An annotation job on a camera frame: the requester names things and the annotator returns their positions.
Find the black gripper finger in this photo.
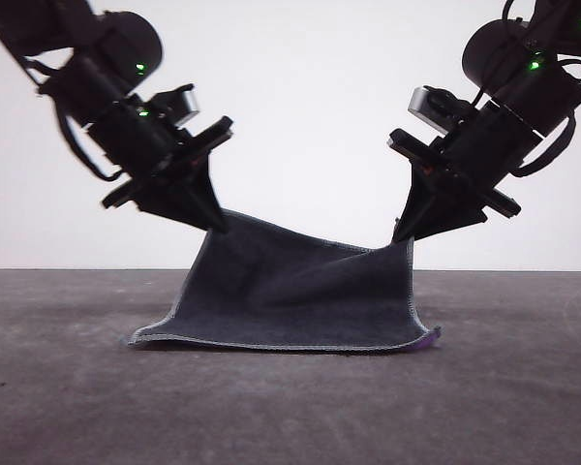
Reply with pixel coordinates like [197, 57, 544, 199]
[136, 183, 224, 234]
[390, 162, 442, 242]
[402, 186, 488, 242]
[172, 152, 229, 233]

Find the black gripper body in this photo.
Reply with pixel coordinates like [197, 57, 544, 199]
[89, 98, 235, 211]
[388, 103, 523, 219]

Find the purple towel with grey hem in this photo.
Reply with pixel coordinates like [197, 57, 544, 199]
[128, 208, 443, 354]

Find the grey table cloth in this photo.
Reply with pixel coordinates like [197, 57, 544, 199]
[0, 267, 581, 465]

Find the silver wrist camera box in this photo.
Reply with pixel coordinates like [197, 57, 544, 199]
[408, 85, 472, 138]
[146, 83, 200, 128]

